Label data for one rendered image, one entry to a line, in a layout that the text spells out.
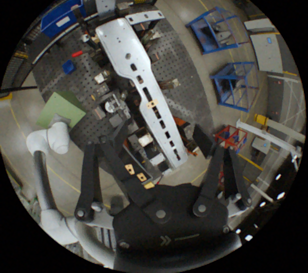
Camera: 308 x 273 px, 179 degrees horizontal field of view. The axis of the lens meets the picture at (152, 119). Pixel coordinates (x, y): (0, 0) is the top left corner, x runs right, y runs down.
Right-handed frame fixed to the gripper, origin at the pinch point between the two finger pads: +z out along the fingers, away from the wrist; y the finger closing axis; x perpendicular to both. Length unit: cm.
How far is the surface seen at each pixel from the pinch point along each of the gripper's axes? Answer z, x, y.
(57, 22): 20, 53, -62
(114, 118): 25.2, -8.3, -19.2
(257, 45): 347, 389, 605
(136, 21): 48, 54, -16
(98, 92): 27.4, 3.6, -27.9
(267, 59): 310, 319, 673
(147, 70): 48, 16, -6
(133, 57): 46, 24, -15
